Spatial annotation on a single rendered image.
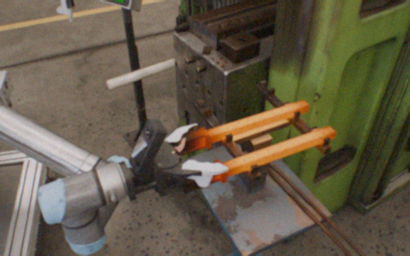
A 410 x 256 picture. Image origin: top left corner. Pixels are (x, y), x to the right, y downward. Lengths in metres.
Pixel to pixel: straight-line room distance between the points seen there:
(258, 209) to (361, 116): 0.81
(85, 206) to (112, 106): 2.08
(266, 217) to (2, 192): 1.38
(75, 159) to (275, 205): 0.59
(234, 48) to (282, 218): 0.62
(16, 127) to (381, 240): 1.75
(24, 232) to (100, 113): 1.12
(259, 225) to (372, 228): 1.13
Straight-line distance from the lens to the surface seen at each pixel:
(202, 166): 0.77
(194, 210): 2.09
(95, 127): 2.66
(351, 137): 1.90
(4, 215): 2.04
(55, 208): 0.76
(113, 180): 0.76
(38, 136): 0.93
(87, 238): 0.84
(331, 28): 1.26
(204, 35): 1.57
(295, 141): 0.99
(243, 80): 1.48
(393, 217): 2.29
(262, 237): 1.12
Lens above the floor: 1.67
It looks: 40 degrees down
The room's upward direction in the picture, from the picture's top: straight up
